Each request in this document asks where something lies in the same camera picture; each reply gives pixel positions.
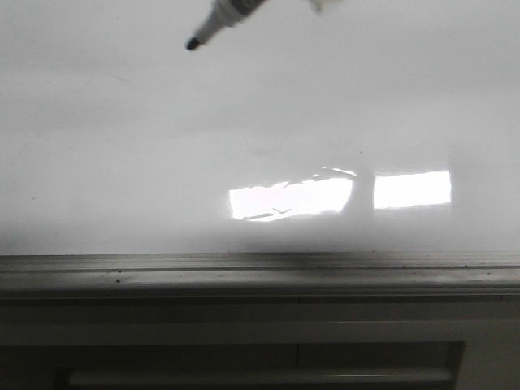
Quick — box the white dry-erase marker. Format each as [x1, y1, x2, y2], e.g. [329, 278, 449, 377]
[185, 0, 265, 51]

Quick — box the white whiteboard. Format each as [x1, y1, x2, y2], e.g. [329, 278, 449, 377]
[1, 1, 519, 254]

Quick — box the aluminium whiteboard tray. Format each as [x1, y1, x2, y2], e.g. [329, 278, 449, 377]
[1, 251, 519, 300]

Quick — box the grey cabinet below whiteboard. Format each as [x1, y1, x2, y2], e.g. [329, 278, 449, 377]
[1, 297, 519, 389]

